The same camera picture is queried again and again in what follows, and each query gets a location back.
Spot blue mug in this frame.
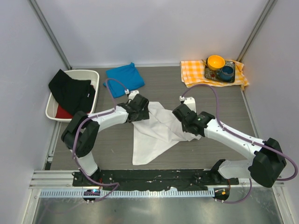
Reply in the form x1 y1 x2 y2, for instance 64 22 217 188
216 66 235 82

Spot yellow bowl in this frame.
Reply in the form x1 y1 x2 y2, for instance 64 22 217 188
207 55 226 70

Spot red t shirt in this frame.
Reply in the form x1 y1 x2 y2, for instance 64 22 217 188
55 85 95 119

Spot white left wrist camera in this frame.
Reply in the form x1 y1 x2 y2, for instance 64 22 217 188
125 89 139 100

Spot yellow checkered cloth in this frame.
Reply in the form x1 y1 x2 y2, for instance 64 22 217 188
180 60 249 90

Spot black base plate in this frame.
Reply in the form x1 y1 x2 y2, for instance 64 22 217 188
72 168 239 191

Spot white plastic bin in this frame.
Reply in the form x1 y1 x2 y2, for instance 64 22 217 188
45 70 100 122

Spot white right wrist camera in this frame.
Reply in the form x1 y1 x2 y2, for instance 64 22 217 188
179 96 197 112

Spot blue folded t shirt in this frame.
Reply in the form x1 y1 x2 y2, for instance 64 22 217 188
106 63 145 98

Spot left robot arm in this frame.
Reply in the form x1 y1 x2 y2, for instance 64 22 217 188
61 91 149 182

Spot dark patterned tray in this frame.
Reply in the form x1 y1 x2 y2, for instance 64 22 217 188
204 61 236 83

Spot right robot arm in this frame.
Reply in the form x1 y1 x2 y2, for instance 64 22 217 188
172 104 286 188

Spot slotted cable duct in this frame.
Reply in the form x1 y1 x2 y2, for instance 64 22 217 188
40 188 214 198

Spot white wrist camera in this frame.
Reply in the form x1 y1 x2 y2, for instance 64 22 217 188
179 96 197 112
125 89 139 100

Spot black t shirt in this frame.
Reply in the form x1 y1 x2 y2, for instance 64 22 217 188
48 70 95 119

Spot white t shirt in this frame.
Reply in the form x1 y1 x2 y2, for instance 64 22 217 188
132 102 201 166

